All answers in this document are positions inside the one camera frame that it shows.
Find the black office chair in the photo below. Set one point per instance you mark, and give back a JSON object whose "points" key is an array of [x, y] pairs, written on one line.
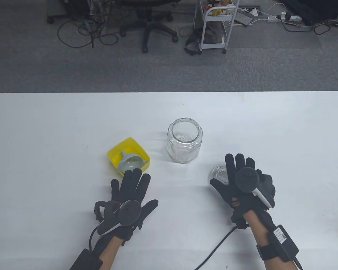
{"points": [[150, 28]]}

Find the black equipment pile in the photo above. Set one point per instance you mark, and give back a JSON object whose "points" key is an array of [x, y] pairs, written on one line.
{"points": [[321, 11]]}

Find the person's left hand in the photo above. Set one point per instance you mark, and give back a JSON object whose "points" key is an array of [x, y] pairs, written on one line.
{"points": [[132, 185]]}

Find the black white hand controller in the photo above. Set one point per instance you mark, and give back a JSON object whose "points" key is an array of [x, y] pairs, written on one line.
{"points": [[246, 178], [129, 212]]}

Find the dark chair base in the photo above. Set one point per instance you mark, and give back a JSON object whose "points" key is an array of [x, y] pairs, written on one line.
{"points": [[73, 8]]}

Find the person's right hand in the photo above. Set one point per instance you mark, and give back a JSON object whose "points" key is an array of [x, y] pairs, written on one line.
{"points": [[228, 194]]}

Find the clear glass jar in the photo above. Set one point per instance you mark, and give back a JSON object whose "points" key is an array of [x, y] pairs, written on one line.
{"points": [[183, 146]]}

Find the person's left forearm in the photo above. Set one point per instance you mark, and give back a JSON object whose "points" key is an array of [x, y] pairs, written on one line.
{"points": [[108, 253]]}

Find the black white right hand controller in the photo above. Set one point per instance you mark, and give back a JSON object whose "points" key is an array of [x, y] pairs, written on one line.
{"points": [[246, 178]]}

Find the small white power strip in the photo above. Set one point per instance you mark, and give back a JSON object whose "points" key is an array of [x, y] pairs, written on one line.
{"points": [[271, 18]]}

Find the white wheeled cart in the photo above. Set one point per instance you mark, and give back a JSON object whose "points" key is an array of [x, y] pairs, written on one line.
{"points": [[211, 45]]}

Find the black right wrist sensor box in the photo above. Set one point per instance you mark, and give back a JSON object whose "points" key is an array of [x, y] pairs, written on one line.
{"points": [[284, 239]]}

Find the pale grey funnel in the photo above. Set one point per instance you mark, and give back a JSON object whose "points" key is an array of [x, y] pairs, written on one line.
{"points": [[131, 163]]}

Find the black white left hand controller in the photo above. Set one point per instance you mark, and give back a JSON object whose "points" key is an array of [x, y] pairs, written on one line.
{"points": [[129, 212]]}

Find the white rice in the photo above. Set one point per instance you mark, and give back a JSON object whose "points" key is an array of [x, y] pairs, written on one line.
{"points": [[183, 159]]}

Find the black left wrist sensor box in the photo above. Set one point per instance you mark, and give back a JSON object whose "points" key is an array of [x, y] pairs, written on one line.
{"points": [[86, 260]]}

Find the yellow plastic box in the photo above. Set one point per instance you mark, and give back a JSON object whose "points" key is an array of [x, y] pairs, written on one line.
{"points": [[115, 153]]}

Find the clear glass jar lid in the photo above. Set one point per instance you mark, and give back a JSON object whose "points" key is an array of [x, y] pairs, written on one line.
{"points": [[218, 173]]}

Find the black wrist sensor box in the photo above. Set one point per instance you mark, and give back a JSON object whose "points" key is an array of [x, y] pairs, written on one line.
{"points": [[284, 239], [86, 260]]}

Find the black bag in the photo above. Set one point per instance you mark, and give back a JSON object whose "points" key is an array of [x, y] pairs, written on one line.
{"points": [[193, 39]]}

